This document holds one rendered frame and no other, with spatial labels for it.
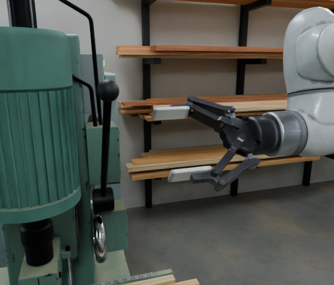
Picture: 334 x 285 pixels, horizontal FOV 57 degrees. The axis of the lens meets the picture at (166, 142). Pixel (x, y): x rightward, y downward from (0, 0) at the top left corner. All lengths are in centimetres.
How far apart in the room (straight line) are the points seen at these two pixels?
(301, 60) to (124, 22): 241
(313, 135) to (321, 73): 12
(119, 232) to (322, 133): 55
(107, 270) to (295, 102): 78
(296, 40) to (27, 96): 50
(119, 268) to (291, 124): 74
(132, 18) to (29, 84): 250
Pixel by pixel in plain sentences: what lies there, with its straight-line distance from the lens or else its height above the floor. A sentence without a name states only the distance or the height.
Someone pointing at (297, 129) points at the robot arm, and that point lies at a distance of 61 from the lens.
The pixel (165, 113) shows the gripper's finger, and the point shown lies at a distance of 58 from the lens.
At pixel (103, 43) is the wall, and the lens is 290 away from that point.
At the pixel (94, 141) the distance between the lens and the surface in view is 78.
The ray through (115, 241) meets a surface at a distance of 87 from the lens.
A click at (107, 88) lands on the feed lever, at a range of 47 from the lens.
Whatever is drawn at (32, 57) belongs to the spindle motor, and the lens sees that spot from 51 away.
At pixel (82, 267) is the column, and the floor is 91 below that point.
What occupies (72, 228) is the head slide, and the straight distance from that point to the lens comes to 77.
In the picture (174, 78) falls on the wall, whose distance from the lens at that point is 304.
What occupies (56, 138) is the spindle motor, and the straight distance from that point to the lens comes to 54.
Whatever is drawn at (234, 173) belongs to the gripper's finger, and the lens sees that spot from 53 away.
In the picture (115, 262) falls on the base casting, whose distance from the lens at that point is 113.
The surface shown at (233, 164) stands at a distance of 292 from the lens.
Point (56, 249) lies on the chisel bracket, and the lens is 73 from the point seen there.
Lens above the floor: 145
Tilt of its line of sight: 14 degrees down
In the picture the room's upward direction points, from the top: straight up
